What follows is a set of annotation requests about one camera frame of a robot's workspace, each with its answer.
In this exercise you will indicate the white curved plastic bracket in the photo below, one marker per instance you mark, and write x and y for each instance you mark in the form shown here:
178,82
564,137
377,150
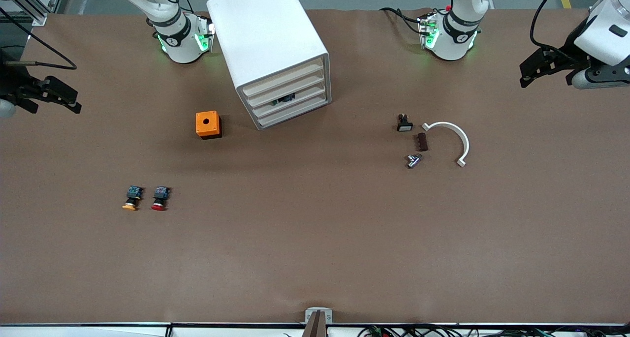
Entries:
460,134

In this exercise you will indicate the silver metal key switch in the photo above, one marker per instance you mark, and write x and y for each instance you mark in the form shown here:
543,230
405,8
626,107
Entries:
414,161

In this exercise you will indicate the red push button switch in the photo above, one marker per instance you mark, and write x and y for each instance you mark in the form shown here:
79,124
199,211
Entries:
160,198

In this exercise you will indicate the orange button enclosure box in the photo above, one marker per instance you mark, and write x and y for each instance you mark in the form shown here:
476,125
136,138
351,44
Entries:
206,123

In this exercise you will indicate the black push button switch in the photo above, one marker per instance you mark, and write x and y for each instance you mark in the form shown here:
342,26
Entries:
284,100

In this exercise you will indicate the grey metal table bracket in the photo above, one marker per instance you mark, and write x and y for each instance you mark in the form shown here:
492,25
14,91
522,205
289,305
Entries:
318,317

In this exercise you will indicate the aluminium frame profile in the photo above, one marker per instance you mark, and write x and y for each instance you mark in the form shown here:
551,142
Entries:
44,5

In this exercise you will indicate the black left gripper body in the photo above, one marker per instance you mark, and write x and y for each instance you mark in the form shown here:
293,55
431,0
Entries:
566,53

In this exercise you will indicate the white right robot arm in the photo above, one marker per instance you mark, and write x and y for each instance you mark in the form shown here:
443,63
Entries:
179,42

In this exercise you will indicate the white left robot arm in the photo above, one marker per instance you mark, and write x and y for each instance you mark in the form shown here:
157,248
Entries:
453,37

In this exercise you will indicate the black white square button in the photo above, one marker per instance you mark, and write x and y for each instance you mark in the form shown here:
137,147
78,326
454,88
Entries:
404,124

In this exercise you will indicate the yellow push button switch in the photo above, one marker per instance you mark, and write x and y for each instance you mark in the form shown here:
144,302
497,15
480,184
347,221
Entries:
132,198

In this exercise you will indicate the brown terminal block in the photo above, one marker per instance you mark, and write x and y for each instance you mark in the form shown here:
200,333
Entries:
422,142

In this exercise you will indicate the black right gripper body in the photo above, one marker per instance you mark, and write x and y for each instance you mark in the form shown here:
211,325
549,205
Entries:
11,83

